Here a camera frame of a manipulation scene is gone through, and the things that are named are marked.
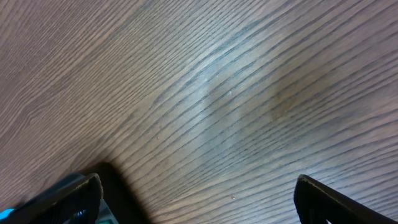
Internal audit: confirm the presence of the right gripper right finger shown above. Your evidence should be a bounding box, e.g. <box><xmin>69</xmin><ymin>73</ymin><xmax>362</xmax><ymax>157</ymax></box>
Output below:
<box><xmin>294</xmin><ymin>175</ymin><xmax>397</xmax><ymax>224</ymax></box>

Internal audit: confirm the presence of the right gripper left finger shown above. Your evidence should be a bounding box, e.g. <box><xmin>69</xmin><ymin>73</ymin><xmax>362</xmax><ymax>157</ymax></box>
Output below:
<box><xmin>0</xmin><ymin>172</ymin><xmax>104</xmax><ymax>224</ymax></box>

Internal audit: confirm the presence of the black water tray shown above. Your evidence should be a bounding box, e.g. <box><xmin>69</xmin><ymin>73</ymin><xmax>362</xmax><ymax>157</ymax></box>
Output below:
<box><xmin>0</xmin><ymin>172</ymin><xmax>119</xmax><ymax>224</ymax></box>

